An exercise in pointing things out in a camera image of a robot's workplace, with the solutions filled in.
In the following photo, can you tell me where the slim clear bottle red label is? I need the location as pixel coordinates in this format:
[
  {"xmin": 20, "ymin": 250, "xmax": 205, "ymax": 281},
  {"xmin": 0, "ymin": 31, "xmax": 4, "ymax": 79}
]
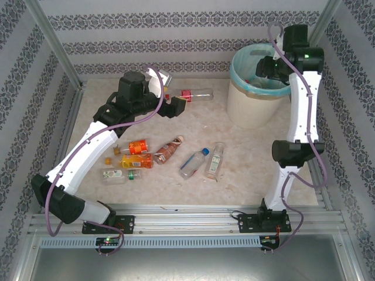
[{"xmin": 165, "ymin": 87, "xmax": 214, "ymax": 102}]

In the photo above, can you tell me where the orange NFC label bottle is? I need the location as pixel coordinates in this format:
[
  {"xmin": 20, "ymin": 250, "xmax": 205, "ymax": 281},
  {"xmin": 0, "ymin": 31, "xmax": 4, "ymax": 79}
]
[{"xmin": 113, "ymin": 139, "xmax": 150, "ymax": 156}]

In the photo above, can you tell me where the clear bottle blue cap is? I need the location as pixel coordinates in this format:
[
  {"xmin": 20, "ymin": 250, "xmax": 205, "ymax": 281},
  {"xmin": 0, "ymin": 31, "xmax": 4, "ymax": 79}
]
[{"xmin": 178, "ymin": 148, "xmax": 210, "ymax": 180}]

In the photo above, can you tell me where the clear bottle green white label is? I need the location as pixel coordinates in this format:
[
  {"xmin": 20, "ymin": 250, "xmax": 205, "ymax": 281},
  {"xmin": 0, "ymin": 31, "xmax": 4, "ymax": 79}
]
[{"xmin": 203, "ymin": 142, "xmax": 225, "ymax": 180}]

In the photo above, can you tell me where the white plastic bin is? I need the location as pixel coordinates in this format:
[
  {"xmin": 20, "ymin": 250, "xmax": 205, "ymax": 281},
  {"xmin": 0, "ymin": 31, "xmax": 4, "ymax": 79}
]
[{"xmin": 226, "ymin": 78, "xmax": 292, "ymax": 129}]

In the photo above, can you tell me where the blue plastic bin liner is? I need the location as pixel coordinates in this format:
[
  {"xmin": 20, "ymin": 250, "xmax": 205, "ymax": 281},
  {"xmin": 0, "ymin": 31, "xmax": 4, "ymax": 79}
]
[{"xmin": 229, "ymin": 42, "xmax": 294, "ymax": 97}]

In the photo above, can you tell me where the brown tea bottle beige cap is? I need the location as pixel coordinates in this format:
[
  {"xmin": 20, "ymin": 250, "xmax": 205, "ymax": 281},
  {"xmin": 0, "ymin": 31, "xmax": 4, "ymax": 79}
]
[{"xmin": 153, "ymin": 135, "xmax": 185, "ymax": 165}]

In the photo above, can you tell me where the yellow orange juice bottle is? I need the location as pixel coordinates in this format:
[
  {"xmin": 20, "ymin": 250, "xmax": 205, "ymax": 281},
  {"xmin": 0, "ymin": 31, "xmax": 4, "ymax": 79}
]
[{"xmin": 104, "ymin": 153, "xmax": 155, "ymax": 170}]

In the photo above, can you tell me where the tan tape band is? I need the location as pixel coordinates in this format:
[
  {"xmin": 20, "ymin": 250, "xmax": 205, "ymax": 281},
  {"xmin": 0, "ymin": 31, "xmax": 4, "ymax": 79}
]
[{"xmin": 233, "ymin": 86, "xmax": 291, "ymax": 102}]

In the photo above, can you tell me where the clear bottle green leaf label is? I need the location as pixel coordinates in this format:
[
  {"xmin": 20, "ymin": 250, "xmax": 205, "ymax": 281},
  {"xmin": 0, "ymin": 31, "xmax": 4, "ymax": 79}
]
[{"xmin": 100, "ymin": 168, "xmax": 142, "ymax": 186}]

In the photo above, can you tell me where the grey metal panel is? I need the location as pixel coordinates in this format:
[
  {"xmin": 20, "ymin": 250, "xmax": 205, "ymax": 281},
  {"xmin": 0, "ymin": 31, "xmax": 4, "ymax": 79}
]
[{"xmin": 29, "ymin": 248, "xmax": 352, "ymax": 281}]

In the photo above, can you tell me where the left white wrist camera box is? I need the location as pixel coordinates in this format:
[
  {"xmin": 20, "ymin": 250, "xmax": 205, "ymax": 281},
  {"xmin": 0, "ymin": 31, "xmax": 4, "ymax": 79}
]
[{"xmin": 145, "ymin": 66, "xmax": 173, "ymax": 99}]

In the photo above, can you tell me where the aluminium frame post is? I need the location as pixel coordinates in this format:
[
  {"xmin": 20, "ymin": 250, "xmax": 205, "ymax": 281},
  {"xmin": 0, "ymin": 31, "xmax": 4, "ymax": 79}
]
[
  {"xmin": 22, "ymin": 0, "xmax": 86, "ymax": 88},
  {"xmin": 304, "ymin": 0, "xmax": 343, "ymax": 53}
]

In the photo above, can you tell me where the aluminium table side rail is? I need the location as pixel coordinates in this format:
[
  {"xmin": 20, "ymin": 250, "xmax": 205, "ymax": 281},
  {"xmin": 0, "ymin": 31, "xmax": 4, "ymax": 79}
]
[
  {"xmin": 57, "ymin": 81, "xmax": 87, "ymax": 188},
  {"xmin": 304, "ymin": 140, "xmax": 333, "ymax": 211}
]

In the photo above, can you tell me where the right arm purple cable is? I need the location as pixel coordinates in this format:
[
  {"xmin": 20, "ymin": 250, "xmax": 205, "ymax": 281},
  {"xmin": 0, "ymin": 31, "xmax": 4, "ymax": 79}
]
[{"xmin": 268, "ymin": 22, "xmax": 328, "ymax": 254}]

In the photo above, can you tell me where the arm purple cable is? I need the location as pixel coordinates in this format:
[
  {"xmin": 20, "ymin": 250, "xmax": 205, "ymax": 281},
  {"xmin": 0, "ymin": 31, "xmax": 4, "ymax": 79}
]
[
  {"xmin": 45, "ymin": 66, "xmax": 165, "ymax": 256},
  {"xmin": 268, "ymin": 22, "xmax": 328, "ymax": 254}
]

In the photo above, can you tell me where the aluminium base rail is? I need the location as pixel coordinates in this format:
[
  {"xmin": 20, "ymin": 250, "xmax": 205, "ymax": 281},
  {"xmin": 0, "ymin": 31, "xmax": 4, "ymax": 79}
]
[{"xmin": 28, "ymin": 204, "xmax": 345, "ymax": 235}]

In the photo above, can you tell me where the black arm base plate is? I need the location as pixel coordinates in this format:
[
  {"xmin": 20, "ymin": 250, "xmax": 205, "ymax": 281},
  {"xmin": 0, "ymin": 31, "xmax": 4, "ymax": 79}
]
[
  {"xmin": 81, "ymin": 215, "xmax": 135, "ymax": 235},
  {"xmin": 237, "ymin": 213, "xmax": 291, "ymax": 234}
]

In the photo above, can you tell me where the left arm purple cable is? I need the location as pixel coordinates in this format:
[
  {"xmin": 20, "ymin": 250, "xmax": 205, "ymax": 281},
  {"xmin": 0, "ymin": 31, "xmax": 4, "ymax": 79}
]
[{"xmin": 45, "ymin": 66, "xmax": 165, "ymax": 256}]

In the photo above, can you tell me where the white slotted cable duct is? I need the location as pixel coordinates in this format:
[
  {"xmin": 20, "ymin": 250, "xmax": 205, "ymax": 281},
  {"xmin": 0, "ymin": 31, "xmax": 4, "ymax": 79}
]
[{"xmin": 39, "ymin": 235, "xmax": 262, "ymax": 249}]

